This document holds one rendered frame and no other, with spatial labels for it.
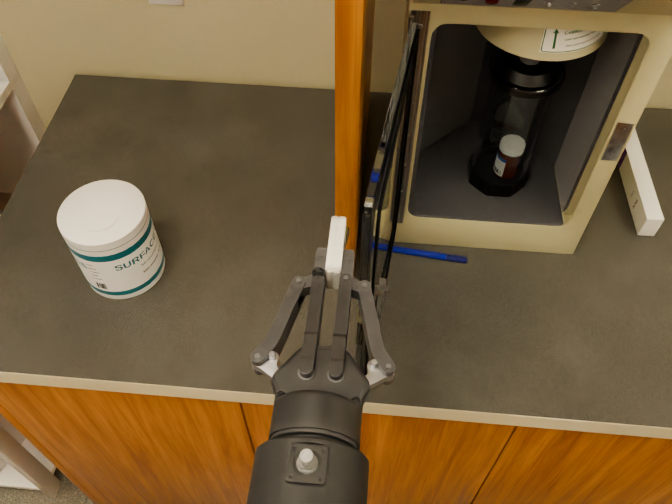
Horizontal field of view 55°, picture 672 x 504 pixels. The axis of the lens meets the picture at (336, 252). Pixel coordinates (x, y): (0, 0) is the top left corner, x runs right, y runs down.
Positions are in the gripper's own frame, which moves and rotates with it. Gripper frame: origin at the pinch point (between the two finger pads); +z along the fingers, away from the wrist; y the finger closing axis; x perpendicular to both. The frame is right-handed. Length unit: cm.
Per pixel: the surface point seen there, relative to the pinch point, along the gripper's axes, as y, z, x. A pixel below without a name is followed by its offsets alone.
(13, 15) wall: 74, 73, 25
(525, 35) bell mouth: -20.8, 33.4, -3.3
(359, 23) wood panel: -0.6, 21.5, -11.7
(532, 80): -24.1, 36.5, 5.8
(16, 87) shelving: 78, 70, 41
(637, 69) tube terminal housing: -35.9, 33.3, 0.8
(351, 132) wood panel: 0.0, 21.5, 3.7
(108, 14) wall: 53, 73, 23
